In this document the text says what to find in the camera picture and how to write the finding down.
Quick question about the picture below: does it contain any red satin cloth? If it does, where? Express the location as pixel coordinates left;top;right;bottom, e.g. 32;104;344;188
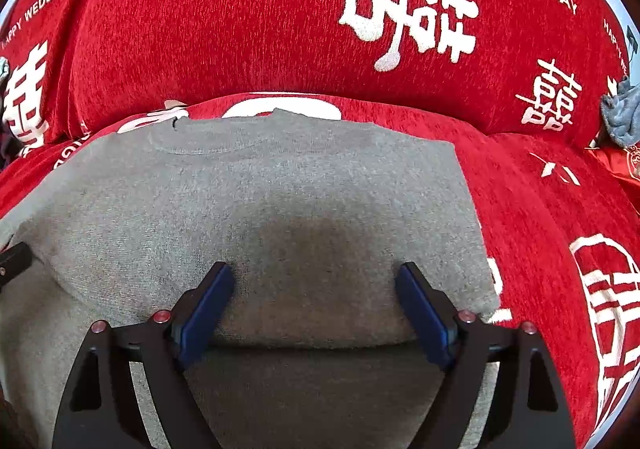
586;142;640;190

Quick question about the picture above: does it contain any grey-blue fleece cloth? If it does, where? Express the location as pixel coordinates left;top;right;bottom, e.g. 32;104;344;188
600;76;640;148

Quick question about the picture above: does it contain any red printed sofa cover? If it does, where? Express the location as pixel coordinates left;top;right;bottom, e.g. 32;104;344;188
0;0;640;449

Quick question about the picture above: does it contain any dark plaid cloth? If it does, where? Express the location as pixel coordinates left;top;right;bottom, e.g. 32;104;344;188
0;129;23;167

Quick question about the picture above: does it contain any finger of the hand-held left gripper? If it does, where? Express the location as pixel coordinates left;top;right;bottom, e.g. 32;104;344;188
0;241;32;287

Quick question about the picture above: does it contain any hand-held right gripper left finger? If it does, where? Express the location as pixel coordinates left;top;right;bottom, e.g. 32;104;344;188
52;261;235;449

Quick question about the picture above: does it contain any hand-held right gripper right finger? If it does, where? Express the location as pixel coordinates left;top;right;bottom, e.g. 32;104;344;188
395;261;577;449

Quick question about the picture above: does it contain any grey knit sweater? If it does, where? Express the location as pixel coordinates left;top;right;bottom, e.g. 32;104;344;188
0;110;501;449

